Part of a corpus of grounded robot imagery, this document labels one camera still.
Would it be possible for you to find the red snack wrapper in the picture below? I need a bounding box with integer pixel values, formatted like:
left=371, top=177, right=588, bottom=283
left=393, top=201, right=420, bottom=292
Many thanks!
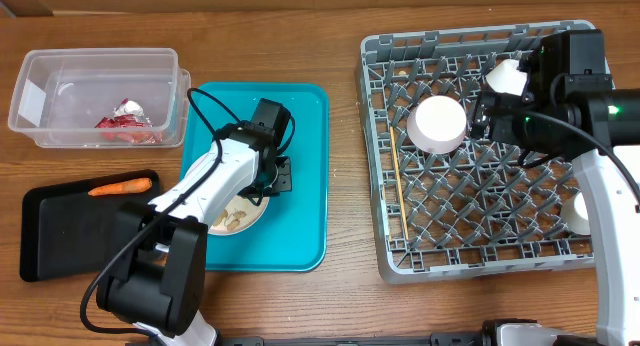
left=95, top=114, right=163, bottom=144

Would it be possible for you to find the white cup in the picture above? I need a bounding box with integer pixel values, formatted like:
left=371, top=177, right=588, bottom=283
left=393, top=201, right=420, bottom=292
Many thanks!
left=560, top=192, right=591, bottom=236

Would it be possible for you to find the pink plate with peanuts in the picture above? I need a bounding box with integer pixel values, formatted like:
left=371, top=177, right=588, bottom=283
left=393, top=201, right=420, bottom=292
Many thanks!
left=208, top=196, right=270, bottom=236

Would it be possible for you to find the grey plastic dishwasher rack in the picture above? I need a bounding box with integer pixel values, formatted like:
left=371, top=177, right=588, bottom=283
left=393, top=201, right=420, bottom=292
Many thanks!
left=357, top=20, right=594, bottom=284

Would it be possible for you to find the pink bowl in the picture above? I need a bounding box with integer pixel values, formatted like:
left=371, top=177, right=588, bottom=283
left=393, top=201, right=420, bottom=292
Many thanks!
left=406, top=95, right=467, bottom=154

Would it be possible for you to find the black tray bin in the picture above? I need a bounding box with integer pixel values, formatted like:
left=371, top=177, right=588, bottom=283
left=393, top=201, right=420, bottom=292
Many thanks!
left=19, top=169, right=161, bottom=282

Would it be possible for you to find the white bowl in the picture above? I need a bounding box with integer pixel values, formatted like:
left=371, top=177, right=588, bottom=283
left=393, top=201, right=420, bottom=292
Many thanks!
left=486, top=59, right=528, bottom=96

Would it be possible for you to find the peanut shells pile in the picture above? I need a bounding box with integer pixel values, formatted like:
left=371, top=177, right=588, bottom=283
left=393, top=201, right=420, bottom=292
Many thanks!
left=211, top=211, right=248, bottom=233

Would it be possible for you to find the clear plastic bin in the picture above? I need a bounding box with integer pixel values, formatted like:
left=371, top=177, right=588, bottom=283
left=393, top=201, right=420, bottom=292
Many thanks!
left=7, top=48, right=191, bottom=148

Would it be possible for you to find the wooden chopstick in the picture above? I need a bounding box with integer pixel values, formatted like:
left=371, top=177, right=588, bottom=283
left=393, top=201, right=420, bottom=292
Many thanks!
left=389, top=126, right=409, bottom=242

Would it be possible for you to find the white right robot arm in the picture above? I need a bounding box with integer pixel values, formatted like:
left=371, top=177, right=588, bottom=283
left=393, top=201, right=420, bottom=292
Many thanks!
left=470, top=89, right=639, bottom=345

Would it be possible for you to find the orange carrot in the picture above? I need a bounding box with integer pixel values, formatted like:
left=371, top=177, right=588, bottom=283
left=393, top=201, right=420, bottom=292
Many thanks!
left=88, top=178, right=153, bottom=197

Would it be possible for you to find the teal plastic tray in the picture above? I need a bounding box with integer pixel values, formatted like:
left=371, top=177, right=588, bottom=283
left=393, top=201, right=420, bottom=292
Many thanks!
left=200, top=82, right=329, bottom=272

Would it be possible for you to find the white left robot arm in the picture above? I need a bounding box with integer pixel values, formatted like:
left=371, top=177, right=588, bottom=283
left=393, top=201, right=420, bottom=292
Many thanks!
left=86, top=120, right=295, bottom=345

